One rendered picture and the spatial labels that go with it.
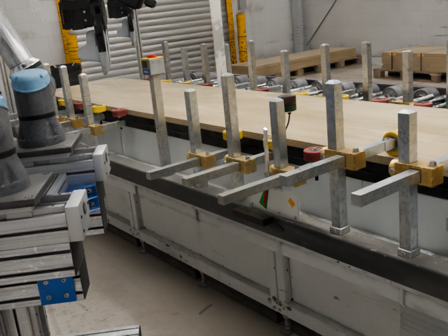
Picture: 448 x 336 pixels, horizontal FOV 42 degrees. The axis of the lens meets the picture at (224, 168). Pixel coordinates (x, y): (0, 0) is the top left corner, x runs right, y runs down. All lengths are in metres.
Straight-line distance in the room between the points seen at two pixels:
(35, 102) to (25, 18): 7.83
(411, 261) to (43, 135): 1.16
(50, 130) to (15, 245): 0.55
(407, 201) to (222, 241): 1.38
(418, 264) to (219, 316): 1.38
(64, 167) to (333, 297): 1.14
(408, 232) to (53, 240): 0.92
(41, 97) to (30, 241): 0.58
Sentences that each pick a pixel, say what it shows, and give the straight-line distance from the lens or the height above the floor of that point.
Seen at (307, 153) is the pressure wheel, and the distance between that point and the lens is 1.98.
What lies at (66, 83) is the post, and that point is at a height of 1.06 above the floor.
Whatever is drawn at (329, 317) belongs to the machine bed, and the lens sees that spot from 2.43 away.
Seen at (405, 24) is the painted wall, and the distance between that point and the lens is 10.64.
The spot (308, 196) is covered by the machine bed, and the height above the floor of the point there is 0.69.
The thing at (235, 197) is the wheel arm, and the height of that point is 0.84.
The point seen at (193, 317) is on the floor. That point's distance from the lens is 2.85.
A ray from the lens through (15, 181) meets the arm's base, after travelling 1.46.
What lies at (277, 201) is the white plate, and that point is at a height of 0.75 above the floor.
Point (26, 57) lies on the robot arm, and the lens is 2.06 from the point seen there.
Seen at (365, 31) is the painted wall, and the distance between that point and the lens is 11.24.
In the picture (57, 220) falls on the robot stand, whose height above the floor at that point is 0.96.
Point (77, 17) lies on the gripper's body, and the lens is 1.21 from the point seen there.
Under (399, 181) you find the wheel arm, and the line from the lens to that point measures 1.50.
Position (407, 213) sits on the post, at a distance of 1.64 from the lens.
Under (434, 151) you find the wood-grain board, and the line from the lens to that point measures 1.96.
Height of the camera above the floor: 1.43
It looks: 16 degrees down
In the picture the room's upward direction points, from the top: 6 degrees counter-clockwise
